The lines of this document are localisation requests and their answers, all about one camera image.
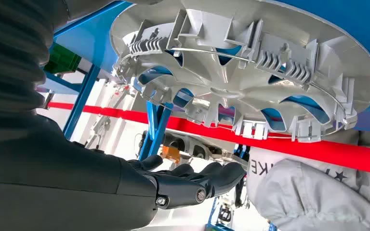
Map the blue metal shelf rack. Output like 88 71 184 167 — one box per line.
36 0 370 160

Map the green plastic crate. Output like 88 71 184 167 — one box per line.
44 43 82 75

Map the person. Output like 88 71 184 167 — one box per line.
246 130 370 231

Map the red barrier belt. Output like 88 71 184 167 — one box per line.
48 102 370 177

